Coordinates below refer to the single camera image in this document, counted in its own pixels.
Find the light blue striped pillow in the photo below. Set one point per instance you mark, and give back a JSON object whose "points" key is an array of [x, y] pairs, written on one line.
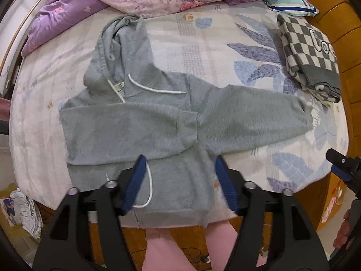
{"points": [[290, 1]]}

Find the orange padded headboard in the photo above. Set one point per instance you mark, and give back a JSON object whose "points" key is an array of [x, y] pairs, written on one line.
{"points": [[338, 11]]}

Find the pile of printed papers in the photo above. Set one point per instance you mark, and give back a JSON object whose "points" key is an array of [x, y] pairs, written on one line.
{"points": [[25, 211]]}

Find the grey hoodie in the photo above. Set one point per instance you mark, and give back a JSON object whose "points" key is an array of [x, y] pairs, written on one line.
{"points": [[141, 118]]}

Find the person's pink pants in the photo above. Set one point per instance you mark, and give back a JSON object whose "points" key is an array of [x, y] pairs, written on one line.
{"points": [[174, 248]]}

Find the grey checkered blanket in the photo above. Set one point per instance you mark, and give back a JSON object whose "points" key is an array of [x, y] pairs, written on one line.
{"points": [[304, 48]]}

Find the person's right hand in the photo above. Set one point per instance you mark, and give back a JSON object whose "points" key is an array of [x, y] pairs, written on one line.
{"points": [[341, 231]]}

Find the purple floral quilt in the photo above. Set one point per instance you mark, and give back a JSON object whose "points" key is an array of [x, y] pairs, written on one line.
{"points": [[56, 19]]}

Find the cardboard box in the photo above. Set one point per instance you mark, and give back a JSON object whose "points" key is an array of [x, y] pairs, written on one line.
{"points": [[8, 192]]}

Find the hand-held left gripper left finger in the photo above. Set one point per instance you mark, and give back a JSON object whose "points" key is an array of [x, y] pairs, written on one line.
{"points": [[135, 183]]}

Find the leaf print bed sheet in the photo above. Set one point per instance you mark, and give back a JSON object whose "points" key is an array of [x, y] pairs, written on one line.
{"points": [[197, 48]]}

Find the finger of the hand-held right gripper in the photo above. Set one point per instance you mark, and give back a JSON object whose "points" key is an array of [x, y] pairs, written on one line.
{"points": [[338, 159]]}

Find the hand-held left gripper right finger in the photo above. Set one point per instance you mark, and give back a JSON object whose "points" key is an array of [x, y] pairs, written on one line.
{"points": [[227, 186]]}

